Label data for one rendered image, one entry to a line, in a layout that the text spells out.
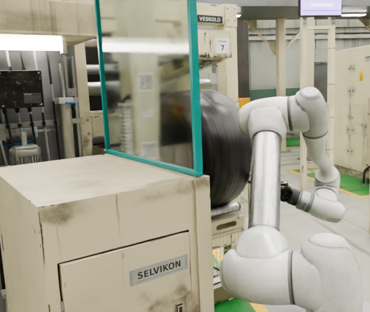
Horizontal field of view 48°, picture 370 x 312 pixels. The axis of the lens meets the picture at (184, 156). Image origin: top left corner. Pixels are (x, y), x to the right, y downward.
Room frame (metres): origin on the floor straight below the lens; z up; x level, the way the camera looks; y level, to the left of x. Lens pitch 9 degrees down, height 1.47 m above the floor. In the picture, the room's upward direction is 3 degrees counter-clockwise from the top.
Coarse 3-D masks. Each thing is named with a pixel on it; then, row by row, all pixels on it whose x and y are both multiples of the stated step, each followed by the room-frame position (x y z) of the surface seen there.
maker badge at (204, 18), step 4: (200, 16) 2.64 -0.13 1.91; (204, 16) 2.65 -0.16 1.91; (208, 16) 2.67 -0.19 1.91; (212, 16) 2.68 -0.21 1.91; (216, 16) 2.70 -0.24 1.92; (220, 16) 2.72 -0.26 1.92; (200, 20) 2.64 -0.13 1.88; (204, 20) 2.65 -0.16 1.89; (208, 20) 2.67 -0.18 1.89; (212, 20) 2.68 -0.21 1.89; (216, 20) 2.70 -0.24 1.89; (220, 20) 2.72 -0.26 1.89
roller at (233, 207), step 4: (224, 204) 1.92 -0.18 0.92; (228, 204) 1.92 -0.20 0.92; (232, 204) 1.93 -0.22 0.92; (236, 204) 1.94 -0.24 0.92; (212, 208) 1.87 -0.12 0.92; (216, 208) 1.88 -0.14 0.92; (220, 208) 1.89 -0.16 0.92; (224, 208) 1.90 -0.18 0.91; (228, 208) 1.91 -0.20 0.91; (232, 208) 1.92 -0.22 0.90; (236, 208) 1.93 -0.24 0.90; (212, 212) 1.85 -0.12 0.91; (216, 212) 1.87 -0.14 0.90; (220, 212) 1.88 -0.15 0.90; (224, 212) 1.89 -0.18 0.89; (228, 212) 1.91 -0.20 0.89; (212, 216) 1.86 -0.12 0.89
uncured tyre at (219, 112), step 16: (208, 96) 1.89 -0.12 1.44; (224, 96) 1.93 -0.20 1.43; (208, 112) 1.79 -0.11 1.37; (224, 112) 1.83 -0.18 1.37; (208, 128) 1.74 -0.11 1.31; (224, 128) 1.77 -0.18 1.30; (208, 144) 1.72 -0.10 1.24; (224, 144) 1.74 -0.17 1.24; (240, 144) 1.79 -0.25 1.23; (208, 160) 1.71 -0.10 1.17; (224, 160) 1.74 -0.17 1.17; (240, 160) 1.78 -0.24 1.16; (224, 176) 1.75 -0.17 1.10; (240, 176) 1.81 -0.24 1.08; (224, 192) 1.80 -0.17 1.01; (240, 192) 1.88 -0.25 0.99
